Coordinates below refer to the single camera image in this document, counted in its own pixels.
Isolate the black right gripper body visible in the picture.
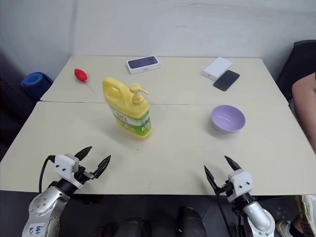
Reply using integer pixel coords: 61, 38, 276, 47
218, 179, 235, 198

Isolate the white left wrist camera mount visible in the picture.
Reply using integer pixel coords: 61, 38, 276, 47
54, 153, 83, 190

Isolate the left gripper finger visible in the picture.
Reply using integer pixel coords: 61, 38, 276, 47
75, 146, 93, 161
89, 155, 112, 180

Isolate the purple bowl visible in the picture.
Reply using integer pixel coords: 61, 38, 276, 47
210, 105, 246, 135

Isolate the seated person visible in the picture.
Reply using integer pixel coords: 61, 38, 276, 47
291, 72, 316, 149

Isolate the dark rounded shape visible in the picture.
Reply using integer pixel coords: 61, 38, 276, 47
176, 205, 207, 237

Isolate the white mesh sneaker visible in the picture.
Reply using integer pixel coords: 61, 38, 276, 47
295, 194, 316, 237

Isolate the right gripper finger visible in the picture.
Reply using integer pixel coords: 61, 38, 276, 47
203, 165, 222, 196
224, 155, 243, 172

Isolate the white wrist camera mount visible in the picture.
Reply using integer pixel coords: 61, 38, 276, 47
226, 170, 253, 203
54, 153, 83, 190

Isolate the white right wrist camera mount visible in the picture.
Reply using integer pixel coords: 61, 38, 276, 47
226, 170, 253, 203

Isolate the black smartphone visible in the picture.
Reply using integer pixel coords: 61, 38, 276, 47
212, 70, 240, 92

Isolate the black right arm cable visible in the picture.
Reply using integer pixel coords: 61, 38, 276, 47
216, 194, 234, 237

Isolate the red rubber air blower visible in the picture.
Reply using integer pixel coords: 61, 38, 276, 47
74, 68, 97, 95

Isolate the white phone box, dark print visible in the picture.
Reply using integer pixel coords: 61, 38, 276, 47
126, 56, 162, 76

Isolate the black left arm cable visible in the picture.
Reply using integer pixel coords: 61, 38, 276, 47
39, 155, 56, 188

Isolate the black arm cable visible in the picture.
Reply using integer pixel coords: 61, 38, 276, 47
39, 155, 56, 188
216, 194, 234, 237

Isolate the yellow detergent bottle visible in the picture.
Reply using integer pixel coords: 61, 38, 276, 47
102, 77, 152, 141

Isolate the small white sneaker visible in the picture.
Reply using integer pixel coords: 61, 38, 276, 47
276, 220, 298, 237

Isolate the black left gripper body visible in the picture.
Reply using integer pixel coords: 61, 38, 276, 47
73, 165, 97, 185

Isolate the plain white box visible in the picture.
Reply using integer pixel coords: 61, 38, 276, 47
200, 57, 234, 81

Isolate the blue rolled mat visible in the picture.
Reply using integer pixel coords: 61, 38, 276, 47
20, 72, 54, 95

